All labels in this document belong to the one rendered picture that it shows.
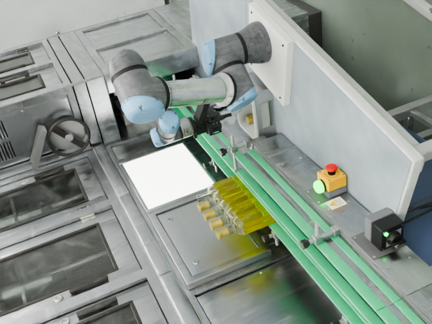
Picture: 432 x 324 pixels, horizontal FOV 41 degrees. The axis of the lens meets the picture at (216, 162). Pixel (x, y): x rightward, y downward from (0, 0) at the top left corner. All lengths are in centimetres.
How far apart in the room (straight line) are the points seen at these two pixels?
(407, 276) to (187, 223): 98
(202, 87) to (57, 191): 118
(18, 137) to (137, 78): 131
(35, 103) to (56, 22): 285
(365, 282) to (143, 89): 84
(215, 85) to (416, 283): 86
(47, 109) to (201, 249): 111
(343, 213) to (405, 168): 32
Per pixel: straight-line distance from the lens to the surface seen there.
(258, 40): 206
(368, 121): 171
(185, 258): 218
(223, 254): 217
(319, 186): 190
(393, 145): 165
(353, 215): 187
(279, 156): 214
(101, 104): 290
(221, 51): 201
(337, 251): 178
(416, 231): 186
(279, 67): 205
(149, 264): 224
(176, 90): 178
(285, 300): 204
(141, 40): 317
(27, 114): 287
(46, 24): 561
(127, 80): 170
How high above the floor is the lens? 162
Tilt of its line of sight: 15 degrees down
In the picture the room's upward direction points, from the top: 110 degrees counter-clockwise
